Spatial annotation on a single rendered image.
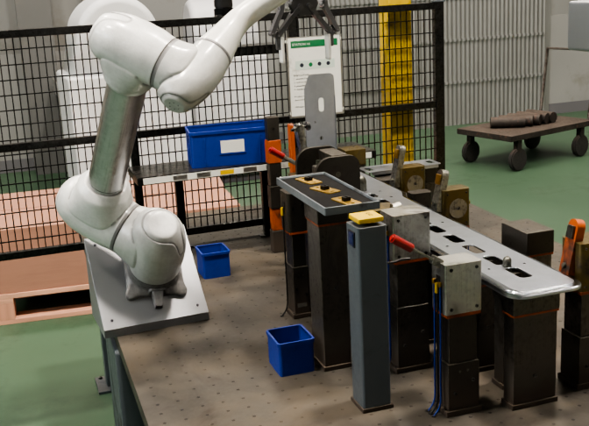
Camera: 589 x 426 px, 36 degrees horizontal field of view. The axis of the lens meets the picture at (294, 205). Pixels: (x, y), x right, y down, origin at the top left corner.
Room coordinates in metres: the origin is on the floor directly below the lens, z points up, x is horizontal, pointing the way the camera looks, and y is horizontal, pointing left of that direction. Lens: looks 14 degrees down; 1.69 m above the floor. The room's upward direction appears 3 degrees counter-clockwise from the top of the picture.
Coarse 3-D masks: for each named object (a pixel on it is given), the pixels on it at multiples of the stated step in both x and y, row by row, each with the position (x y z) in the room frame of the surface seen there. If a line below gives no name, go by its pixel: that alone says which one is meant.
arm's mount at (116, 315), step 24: (96, 264) 2.58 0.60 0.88; (120, 264) 2.59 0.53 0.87; (192, 264) 2.64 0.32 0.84; (96, 288) 2.52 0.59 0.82; (120, 288) 2.53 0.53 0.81; (192, 288) 2.58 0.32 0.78; (96, 312) 2.53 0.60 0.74; (120, 312) 2.48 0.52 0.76; (144, 312) 2.49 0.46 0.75; (168, 312) 2.51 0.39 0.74; (192, 312) 2.52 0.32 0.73
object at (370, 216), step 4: (360, 212) 1.96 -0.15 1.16; (364, 212) 1.96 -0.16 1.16; (368, 212) 1.96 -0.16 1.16; (372, 212) 1.96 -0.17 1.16; (376, 212) 1.95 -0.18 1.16; (352, 216) 1.94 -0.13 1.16; (356, 216) 1.93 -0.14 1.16; (360, 216) 1.93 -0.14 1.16; (364, 216) 1.93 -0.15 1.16; (368, 216) 1.93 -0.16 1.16; (372, 216) 1.93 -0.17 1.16; (376, 216) 1.92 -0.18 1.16; (380, 216) 1.92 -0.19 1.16; (352, 220) 1.94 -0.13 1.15; (356, 220) 1.92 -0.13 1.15; (360, 220) 1.90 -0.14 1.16; (364, 220) 1.91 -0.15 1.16; (368, 220) 1.91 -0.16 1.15; (372, 220) 1.91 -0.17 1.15; (376, 220) 1.92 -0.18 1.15; (380, 220) 1.92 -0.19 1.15; (364, 224) 1.93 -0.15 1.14
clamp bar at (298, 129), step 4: (296, 124) 2.89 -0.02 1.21; (300, 124) 2.89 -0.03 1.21; (308, 124) 2.90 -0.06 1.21; (296, 128) 2.89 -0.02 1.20; (300, 128) 2.89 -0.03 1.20; (304, 128) 2.90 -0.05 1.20; (308, 128) 2.90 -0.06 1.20; (296, 132) 2.90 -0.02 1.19; (300, 132) 2.89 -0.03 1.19; (296, 136) 2.90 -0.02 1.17; (300, 136) 2.88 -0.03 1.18; (304, 136) 2.89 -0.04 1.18; (296, 140) 2.91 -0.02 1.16; (300, 140) 2.88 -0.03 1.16; (304, 140) 2.89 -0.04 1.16; (300, 144) 2.89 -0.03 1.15; (304, 144) 2.89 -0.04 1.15; (300, 148) 2.90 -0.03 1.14; (304, 148) 2.89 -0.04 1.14
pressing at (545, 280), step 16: (368, 176) 3.03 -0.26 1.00; (368, 192) 2.80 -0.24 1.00; (384, 192) 2.79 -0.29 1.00; (400, 192) 2.78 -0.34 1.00; (432, 224) 2.39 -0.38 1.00; (448, 224) 2.38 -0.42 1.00; (432, 240) 2.24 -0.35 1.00; (448, 240) 2.23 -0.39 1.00; (464, 240) 2.23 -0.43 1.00; (480, 240) 2.22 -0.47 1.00; (480, 256) 2.09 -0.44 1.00; (496, 256) 2.08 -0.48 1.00; (512, 256) 2.08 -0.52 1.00; (528, 256) 2.08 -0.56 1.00; (496, 272) 1.97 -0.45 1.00; (528, 272) 1.96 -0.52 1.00; (544, 272) 1.95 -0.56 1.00; (560, 272) 1.95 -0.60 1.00; (496, 288) 1.87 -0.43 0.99; (512, 288) 1.85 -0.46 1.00; (528, 288) 1.85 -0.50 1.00; (544, 288) 1.85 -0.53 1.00; (560, 288) 1.85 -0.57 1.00; (576, 288) 1.85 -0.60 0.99
